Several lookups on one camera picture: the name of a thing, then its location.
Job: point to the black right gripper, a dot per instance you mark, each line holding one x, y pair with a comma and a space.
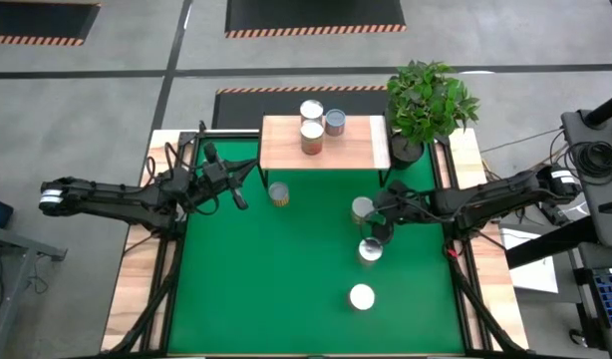
393, 207

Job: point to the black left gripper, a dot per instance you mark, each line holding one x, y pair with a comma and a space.
214, 177

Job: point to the tall can yellow label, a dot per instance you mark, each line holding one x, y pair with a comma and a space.
362, 205

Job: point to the short can striped orange label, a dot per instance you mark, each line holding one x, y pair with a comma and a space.
278, 192

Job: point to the tall green pears can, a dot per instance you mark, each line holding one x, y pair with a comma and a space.
370, 250

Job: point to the tall can orange label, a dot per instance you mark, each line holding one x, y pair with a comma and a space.
311, 130

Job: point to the tall corn can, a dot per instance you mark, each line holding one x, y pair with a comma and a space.
361, 296

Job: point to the tall can red label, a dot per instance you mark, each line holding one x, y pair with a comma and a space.
311, 108

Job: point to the short can purple label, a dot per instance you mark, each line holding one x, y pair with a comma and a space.
335, 118

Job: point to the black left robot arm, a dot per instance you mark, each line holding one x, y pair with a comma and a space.
111, 197

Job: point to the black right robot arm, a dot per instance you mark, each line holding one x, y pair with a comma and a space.
495, 197

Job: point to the wooden shelf black legs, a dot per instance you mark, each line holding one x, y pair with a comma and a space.
346, 149

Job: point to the silver metal bar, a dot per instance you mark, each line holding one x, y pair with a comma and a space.
231, 132

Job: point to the red clip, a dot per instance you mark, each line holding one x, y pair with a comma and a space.
453, 253

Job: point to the black floor mat striped edge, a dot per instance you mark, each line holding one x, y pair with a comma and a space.
37, 20
313, 15
356, 102

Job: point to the green potted plant black pot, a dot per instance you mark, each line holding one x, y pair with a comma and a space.
425, 100

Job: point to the green table mat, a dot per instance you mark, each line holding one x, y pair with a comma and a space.
296, 279

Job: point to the black beam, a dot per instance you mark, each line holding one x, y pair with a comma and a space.
545, 244

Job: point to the white board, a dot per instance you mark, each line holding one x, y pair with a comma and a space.
535, 276

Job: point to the black caster wheel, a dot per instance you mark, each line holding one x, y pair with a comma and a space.
577, 338

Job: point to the backlit keyboard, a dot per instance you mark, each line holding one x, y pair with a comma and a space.
610, 296

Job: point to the black pole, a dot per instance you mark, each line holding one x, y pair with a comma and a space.
607, 106

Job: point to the grey desk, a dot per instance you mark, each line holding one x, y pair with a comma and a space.
7, 254

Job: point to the black aluminium frame rail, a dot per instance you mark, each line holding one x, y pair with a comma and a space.
460, 299
173, 279

